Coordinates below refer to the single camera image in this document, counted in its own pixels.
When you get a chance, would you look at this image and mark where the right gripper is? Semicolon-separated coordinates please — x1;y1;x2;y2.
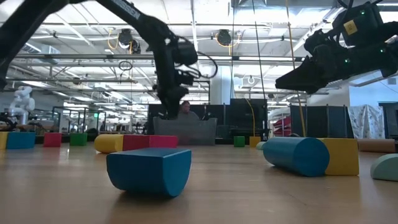
275;29;385;95

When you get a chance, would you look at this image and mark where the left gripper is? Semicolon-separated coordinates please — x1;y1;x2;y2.
155;83;190;121

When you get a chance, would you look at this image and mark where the red wooden cube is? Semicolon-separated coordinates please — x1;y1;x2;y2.
122;134;179;152
43;132;62;148

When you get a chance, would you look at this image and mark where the blue half-round block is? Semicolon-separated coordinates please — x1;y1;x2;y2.
106;147;193;198

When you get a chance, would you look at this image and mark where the yellow wooden cylinder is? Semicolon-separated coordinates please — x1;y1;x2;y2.
93;134;124;154

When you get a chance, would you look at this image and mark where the blue wooden cylinder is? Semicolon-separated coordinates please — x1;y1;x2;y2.
262;136;330;178

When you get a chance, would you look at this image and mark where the plain wooden cylinder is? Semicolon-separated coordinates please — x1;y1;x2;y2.
356;138;396;154

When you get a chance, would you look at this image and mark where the green wooden cube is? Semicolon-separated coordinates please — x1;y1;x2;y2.
69;133;88;147

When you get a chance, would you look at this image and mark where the blue wooden cube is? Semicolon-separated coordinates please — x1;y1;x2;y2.
6;131;36;150

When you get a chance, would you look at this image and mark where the person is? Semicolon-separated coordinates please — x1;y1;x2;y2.
177;100;200;121

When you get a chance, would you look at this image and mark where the dark grey plastic bin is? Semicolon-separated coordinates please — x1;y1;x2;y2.
153;116;218;146

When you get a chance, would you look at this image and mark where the dark blue partition panel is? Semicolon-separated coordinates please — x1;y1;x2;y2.
290;105;355;139

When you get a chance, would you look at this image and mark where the red storage rack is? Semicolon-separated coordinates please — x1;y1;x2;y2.
272;116;292;137

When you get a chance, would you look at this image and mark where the black partition panel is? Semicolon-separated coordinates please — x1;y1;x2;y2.
147;98;269;141

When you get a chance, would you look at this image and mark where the white cloth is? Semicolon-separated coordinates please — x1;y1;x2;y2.
347;104;386;140

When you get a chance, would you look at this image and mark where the white robot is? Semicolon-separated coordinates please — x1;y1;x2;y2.
7;86;36;125

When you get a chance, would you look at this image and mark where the yellow cable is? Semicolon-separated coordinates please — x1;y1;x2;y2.
285;0;307;138

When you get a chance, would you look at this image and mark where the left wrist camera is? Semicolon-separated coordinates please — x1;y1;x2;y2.
173;40;199;67

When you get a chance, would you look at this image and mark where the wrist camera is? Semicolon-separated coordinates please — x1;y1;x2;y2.
331;2;384;47
173;40;199;67

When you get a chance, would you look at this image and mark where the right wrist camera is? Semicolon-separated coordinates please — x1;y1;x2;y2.
331;2;384;47

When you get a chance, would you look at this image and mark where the black ceiling cable reel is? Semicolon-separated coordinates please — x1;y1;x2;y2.
117;28;141;54
216;29;233;47

